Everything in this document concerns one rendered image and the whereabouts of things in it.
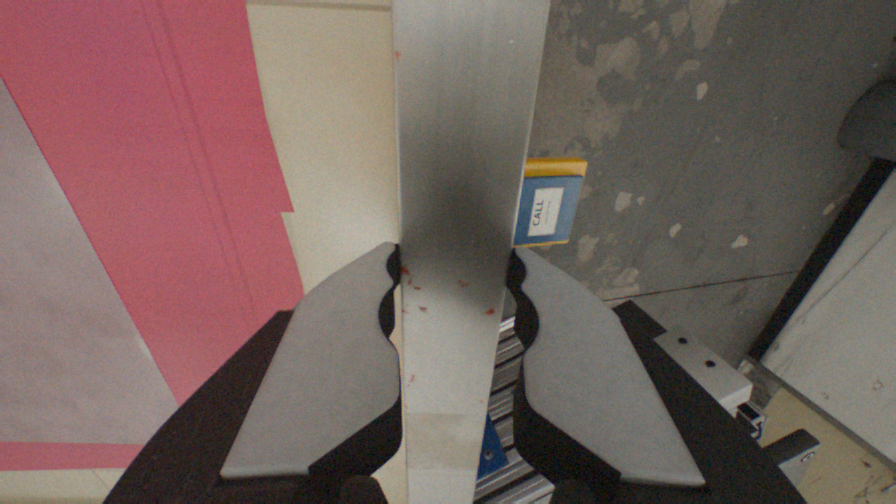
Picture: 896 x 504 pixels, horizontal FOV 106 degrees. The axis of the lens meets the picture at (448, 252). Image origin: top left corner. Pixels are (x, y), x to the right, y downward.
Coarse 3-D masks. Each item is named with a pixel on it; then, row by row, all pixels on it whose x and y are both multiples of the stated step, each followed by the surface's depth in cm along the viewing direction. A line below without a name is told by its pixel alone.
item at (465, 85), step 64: (448, 0) 8; (512, 0) 8; (448, 64) 9; (512, 64) 9; (448, 128) 9; (512, 128) 9; (448, 192) 10; (512, 192) 10; (448, 256) 11; (448, 320) 13; (448, 384) 14; (448, 448) 17
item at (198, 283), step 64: (0, 256) 15; (64, 256) 15; (128, 256) 15; (192, 256) 15; (256, 256) 15; (0, 320) 17; (64, 320) 17; (128, 320) 17; (192, 320) 17; (256, 320) 17; (0, 384) 19; (64, 384) 19; (128, 384) 19; (192, 384) 20; (0, 448) 23; (64, 448) 23; (128, 448) 23
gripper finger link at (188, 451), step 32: (288, 320) 8; (256, 352) 7; (224, 384) 6; (256, 384) 6; (192, 416) 6; (224, 416) 6; (160, 448) 5; (192, 448) 5; (224, 448) 5; (128, 480) 5; (160, 480) 5; (192, 480) 5; (256, 480) 5; (288, 480) 5
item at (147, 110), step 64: (0, 0) 11; (64, 0) 11; (128, 0) 11; (192, 0) 11; (0, 64) 12; (64, 64) 12; (128, 64) 12; (192, 64) 12; (0, 128) 13; (64, 128) 13; (128, 128) 13; (192, 128) 13; (256, 128) 13; (0, 192) 14; (64, 192) 14; (128, 192) 14; (192, 192) 14; (256, 192) 14
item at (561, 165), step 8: (528, 160) 46; (536, 160) 46; (544, 160) 46; (552, 160) 46; (560, 160) 46; (568, 160) 47; (576, 160) 47; (584, 160) 47; (528, 168) 45; (536, 168) 45; (544, 168) 46; (552, 168) 46; (560, 168) 46; (568, 168) 47; (576, 168) 47; (584, 168) 47; (528, 176) 46
